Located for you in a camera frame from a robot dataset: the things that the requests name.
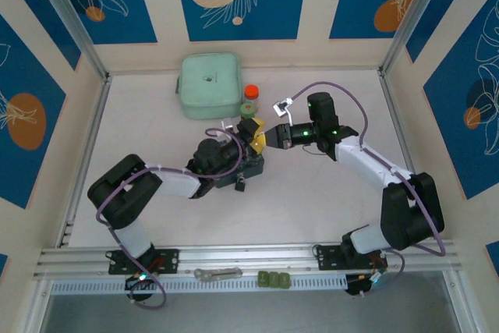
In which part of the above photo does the aluminium frame post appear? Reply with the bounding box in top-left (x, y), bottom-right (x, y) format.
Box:
top-left (378, 0), bottom-right (459, 76)
top-left (21, 280), bottom-right (51, 333)
top-left (444, 270), bottom-right (483, 333)
top-left (27, 0), bottom-right (112, 81)

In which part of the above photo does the silver metal tool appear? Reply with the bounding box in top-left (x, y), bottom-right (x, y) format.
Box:
top-left (193, 266), bottom-right (243, 282)

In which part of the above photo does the dark blue painted box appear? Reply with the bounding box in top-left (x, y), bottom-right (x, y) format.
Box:
top-left (216, 149), bottom-right (267, 190)

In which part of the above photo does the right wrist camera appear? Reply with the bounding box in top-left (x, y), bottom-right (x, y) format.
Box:
top-left (271, 97), bottom-right (296, 126)

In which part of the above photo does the aluminium table side rail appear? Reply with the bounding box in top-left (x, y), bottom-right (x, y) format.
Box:
top-left (377, 69), bottom-right (418, 176)
top-left (56, 73), bottom-right (114, 249)

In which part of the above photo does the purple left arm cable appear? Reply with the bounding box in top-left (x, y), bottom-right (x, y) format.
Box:
top-left (95, 126), bottom-right (254, 309)

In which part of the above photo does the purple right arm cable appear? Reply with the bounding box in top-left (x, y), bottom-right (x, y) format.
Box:
top-left (290, 81), bottom-right (448, 299)

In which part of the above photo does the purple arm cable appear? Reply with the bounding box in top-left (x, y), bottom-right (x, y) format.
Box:
top-left (290, 81), bottom-right (448, 299)
top-left (95, 126), bottom-right (254, 309)

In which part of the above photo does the black electronics module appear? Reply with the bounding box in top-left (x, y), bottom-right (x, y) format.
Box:
top-left (124, 272), bottom-right (155, 303)
top-left (345, 270), bottom-right (389, 298)

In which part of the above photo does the white slotted cable duct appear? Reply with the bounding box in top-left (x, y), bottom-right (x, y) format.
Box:
top-left (49, 274), bottom-right (349, 296)

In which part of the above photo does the mint green fabric case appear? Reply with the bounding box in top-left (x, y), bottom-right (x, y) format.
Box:
top-left (174, 51), bottom-right (243, 121)

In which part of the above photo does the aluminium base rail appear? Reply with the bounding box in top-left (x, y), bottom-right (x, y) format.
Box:
top-left (33, 242), bottom-right (463, 280)

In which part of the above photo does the orange-lid jar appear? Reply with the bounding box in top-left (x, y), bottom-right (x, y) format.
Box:
top-left (243, 84), bottom-right (261, 114)

